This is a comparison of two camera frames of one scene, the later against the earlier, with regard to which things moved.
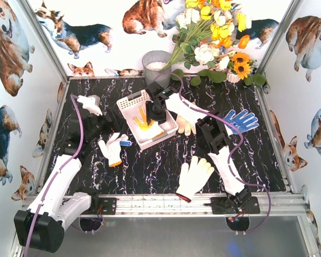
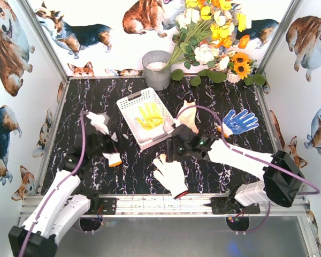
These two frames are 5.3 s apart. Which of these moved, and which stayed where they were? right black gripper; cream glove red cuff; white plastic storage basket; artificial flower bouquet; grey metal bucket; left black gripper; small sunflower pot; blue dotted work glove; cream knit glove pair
Moved: right black gripper; cream glove red cuff; left black gripper
Stayed: grey metal bucket; artificial flower bouquet; cream knit glove pair; blue dotted work glove; white plastic storage basket; small sunflower pot
